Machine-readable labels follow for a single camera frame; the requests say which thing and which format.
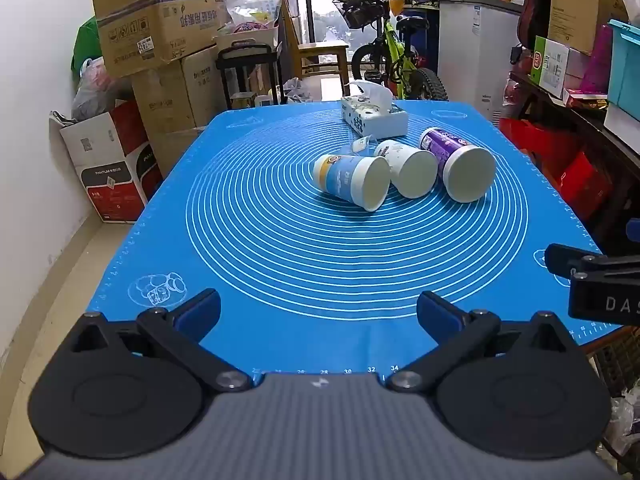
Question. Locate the dark red instrument bag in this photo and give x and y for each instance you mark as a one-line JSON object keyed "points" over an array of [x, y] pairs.
{"points": [[535, 5]]}

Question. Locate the red and white printer box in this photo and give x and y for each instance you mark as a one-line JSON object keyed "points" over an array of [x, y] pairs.
{"points": [[110, 165]]}

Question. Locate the white chest freezer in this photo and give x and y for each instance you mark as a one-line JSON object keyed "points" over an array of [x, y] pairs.
{"points": [[477, 55]]}

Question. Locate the purple paper cup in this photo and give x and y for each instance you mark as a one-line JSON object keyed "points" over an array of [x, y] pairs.
{"points": [[457, 162]]}

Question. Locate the blue and yellow paper cup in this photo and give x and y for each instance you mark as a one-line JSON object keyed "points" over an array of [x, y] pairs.
{"points": [[350, 179]]}

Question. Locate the wooden chair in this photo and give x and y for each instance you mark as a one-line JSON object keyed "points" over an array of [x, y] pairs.
{"points": [[322, 57]]}

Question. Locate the tall brown cardboard box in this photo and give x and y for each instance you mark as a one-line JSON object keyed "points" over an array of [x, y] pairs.
{"points": [[177, 92]]}

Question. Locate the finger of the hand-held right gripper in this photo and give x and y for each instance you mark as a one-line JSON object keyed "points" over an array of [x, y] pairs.
{"points": [[565, 259]]}

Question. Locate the white green-print paper cup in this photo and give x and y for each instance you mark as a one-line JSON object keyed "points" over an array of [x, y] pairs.
{"points": [[409, 167]]}

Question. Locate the clear bag of snacks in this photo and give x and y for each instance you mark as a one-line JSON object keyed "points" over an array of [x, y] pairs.
{"points": [[252, 10]]}

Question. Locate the green and white carton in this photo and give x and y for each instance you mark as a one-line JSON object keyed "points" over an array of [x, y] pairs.
{"points": [[547, 67]]}

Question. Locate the upright brown cardboard box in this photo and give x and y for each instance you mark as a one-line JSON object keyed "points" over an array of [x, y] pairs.
{"points": [[585, 2]]}

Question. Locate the green bag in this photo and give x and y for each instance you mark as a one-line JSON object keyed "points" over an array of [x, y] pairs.
{"points": [[85, 42]]}

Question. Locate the low brown cardboard box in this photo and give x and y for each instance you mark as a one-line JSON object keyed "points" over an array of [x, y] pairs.
{"points": [[172, 149]]}

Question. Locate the large open cardboard box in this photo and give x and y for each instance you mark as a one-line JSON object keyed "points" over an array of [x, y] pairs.
{"points": [[155, 17]]}

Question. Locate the clear plastic bag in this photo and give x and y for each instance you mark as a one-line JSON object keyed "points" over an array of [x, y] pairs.
{"points": [[625, 425]]}

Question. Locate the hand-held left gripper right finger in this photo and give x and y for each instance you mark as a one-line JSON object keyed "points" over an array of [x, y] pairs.
{"points": [[439, 316]]}

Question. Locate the white and pink plastic bag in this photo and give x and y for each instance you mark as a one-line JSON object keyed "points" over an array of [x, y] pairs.
{"points": [[95, 85]]}

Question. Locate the black utility cart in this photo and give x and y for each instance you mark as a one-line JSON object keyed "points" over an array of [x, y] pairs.
{"points": [[247, 70]]}

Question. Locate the dark wooden side table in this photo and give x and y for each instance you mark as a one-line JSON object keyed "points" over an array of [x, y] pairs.
{"points": [[595, 130]]}

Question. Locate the blue silicone baking mat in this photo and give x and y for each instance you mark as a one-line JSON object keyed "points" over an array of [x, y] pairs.
{"points": [[300, 260]]}

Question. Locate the crumpled white plastic bag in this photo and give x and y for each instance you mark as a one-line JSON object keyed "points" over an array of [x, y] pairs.
{"points": [[300, 90]]}

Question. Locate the red shopping bag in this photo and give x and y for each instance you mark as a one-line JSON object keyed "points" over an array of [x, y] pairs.
{"points": [[545, 145]]}

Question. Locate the teal plastic storage bin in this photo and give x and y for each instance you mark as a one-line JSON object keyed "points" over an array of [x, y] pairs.
{"points": [[625, 62]]}

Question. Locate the small clear plastic wrapper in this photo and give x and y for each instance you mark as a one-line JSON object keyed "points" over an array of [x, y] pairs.
{"points": [[360, 146]]}

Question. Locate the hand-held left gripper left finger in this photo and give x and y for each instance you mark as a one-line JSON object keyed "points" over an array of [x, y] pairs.
{"points": [[201, 312]]}

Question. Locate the white patterned tissue box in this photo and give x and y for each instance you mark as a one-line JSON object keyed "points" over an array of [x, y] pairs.
{"points": [[372, 114]]}

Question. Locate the brown woven basket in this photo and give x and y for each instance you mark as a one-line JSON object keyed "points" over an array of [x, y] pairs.
{"points": [[617, 360]]}

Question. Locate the magenta plastic container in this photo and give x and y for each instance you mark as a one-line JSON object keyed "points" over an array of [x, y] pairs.
{"points": [[597, 60]]}

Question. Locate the green and black bicycle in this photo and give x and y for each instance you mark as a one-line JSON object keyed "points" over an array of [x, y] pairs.
{"points": [[395, 52]]}

